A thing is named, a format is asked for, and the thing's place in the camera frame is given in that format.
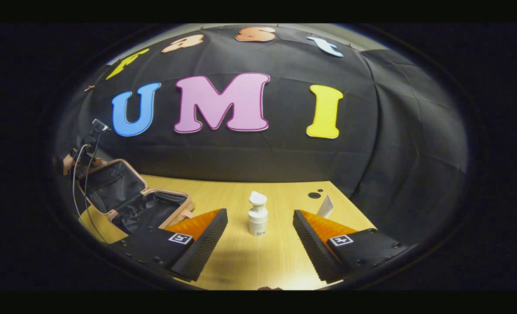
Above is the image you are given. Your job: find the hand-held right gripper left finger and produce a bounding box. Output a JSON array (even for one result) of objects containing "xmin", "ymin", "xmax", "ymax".
[{"xmin": 108, "ymin": 208, "xmax": 228, "ymax": 282}]

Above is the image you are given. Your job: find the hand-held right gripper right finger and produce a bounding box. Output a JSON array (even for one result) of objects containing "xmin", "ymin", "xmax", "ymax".
[{"xmin": 293, "ymin": 209, "xmax": 418, "ymax": 284}]

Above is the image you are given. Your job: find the white squeeze tube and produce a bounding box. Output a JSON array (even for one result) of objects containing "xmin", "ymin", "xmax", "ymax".
[{"xmin": 316, "ymin": 195, "xmax": 334, "ymax": 219}]

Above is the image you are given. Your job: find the white pump bottle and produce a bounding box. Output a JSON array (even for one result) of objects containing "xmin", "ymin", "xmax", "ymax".
[{"xmin": 247, "ymin": 191, "xmax": 268, "ymax": 237}]

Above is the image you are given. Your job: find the pink suitcase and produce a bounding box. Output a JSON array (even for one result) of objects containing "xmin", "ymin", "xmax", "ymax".
[{"xmin": 77, "ymin": 159, "xmax": 194, "ymax": 236}]

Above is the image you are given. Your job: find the white cable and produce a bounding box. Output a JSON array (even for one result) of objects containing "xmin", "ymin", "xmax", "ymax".
[{"xmin": 72, "ymin": 144, "xmax": 89, "ymax": 221}]

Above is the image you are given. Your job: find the black cable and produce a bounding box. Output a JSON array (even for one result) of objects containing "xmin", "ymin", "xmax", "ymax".
[{"xmin": 83, "ymin": 131, "xmax": 107, "ymax": 243}]

